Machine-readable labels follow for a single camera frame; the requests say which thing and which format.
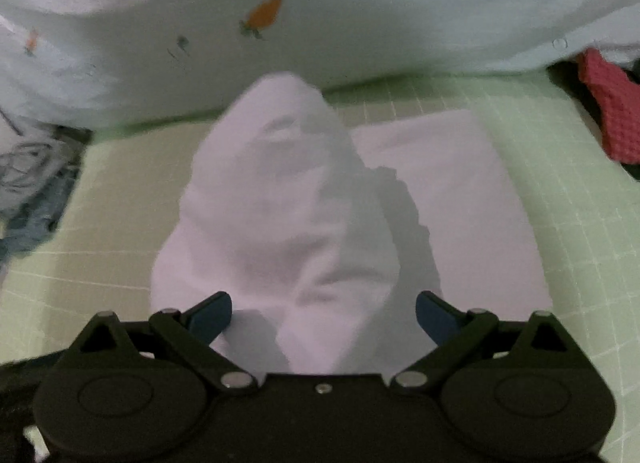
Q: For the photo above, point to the green grid mat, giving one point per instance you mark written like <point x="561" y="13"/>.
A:
<point x="575" y="203"/>

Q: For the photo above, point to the grey garment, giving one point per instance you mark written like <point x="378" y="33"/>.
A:
<point x="35" y="193"/>

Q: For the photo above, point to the light pink garment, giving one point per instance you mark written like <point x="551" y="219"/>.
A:
<point x="300" y="223"/>

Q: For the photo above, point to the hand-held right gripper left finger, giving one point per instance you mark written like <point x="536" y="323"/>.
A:
<point x="212" y="319"/>

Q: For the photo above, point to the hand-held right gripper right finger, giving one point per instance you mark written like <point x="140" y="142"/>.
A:
<point x="434" y="315"/>

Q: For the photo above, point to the red textured cloth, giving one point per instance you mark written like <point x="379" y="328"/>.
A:
<point x="620" y="108"/>

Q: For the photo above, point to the white carrot print quilt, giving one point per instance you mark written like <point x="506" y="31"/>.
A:
<point x="400" y="18"/>

